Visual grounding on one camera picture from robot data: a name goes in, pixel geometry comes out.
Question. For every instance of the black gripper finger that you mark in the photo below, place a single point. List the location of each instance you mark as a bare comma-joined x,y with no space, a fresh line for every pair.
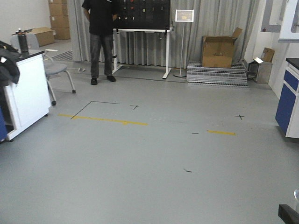
287,214

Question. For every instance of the clear glass beaker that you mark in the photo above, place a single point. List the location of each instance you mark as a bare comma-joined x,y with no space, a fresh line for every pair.
296,196

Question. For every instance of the blue and white cabinet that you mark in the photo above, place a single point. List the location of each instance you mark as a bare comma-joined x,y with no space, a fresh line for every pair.
287,115

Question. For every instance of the white lab cabinet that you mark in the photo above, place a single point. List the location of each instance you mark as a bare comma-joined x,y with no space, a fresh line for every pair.
28,100

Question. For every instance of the stack of metal grates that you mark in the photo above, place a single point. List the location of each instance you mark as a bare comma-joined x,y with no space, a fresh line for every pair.
234,76

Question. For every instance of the small cardboard box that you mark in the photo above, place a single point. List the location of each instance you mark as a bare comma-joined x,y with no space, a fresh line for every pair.
267,55

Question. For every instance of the open cardboard box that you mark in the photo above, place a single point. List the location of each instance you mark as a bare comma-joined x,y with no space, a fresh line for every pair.
218,51

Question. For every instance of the grey curtain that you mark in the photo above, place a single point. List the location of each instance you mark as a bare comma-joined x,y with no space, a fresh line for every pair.
211,17

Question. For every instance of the sign on metal pole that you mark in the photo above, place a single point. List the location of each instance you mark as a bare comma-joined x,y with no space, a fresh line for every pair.
183,16

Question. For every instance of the black pegboard on white stand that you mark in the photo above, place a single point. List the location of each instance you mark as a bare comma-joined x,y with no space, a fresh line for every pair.
151,16

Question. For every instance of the person in black shirt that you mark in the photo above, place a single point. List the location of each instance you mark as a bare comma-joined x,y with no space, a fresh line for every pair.
101,14

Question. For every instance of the grey office chair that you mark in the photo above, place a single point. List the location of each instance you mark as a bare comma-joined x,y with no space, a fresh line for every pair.
51,68

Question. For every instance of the cardboard box on floor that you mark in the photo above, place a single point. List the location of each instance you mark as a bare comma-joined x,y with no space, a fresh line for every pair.
44,35

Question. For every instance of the stacked cardboard boxes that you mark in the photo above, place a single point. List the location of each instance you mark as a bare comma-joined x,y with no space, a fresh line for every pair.
59,19

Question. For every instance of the black jacket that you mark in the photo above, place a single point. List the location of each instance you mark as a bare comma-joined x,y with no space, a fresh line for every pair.
9,71

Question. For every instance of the black water bottle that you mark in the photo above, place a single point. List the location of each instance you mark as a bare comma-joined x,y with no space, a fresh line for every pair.
22,38

